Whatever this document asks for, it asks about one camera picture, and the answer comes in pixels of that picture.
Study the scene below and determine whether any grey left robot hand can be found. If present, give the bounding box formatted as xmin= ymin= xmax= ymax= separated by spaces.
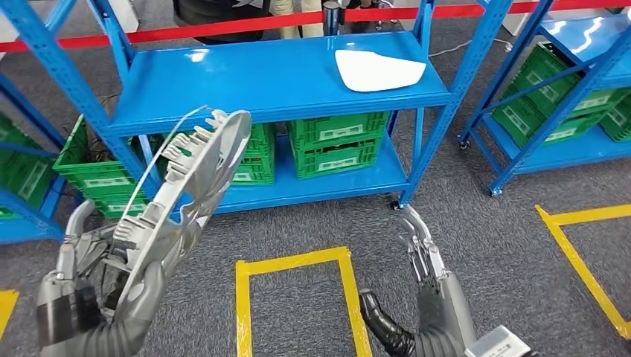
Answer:
xmin=36 ymin=199 xmax=167 ymax=348

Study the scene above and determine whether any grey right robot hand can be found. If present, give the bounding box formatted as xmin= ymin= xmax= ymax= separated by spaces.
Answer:
xmin=359 ymin=204 xmax=478 ymax=355

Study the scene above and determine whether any grey plastic wheel hubcap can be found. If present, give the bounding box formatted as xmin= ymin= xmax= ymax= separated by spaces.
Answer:
xmin=106 ymin=104 xmax=252 ymax=321

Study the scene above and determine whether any blue metal shelf rack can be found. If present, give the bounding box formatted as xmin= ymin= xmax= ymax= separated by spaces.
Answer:
xmin=0 ymin=0 xmax=516 ymax=218
xmin=458 ymin=0 xmax=631 ymax=198
xmin=0 ymin=74 xmax=68 ymax=246

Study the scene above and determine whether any white plastic panel part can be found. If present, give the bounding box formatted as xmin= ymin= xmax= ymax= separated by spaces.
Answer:
xmin=335 ymin=49 xmax=427 ymax=93

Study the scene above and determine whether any yellow floor tape marking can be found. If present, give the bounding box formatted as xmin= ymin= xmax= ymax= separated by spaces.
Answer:
xmin=234 ymin=246 xmax=373 ymax=357
xmin=0 ymin=289 xmax=19 ymax=341

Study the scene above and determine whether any chrome stool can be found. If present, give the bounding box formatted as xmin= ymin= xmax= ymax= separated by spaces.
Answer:
xmin=374 ymin=0 xmax=395 ymax=31

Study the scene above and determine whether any red barrier belt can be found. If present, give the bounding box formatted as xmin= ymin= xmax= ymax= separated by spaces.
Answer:
xmin=0 ymin=0 xmax=631 ymax=54

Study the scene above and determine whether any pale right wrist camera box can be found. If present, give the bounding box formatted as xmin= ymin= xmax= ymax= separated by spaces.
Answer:
xmin=464 ymin=325 xmax=538 ymax=357

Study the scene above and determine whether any white floor cable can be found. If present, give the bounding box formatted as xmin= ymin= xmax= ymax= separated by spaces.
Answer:
xmin=427 ymin=38 xmax=513 ymax=57

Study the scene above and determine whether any chrome barrier post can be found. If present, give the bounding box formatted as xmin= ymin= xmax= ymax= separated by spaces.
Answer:
xmin=322 ymin=0 xmax=346 ymax=36

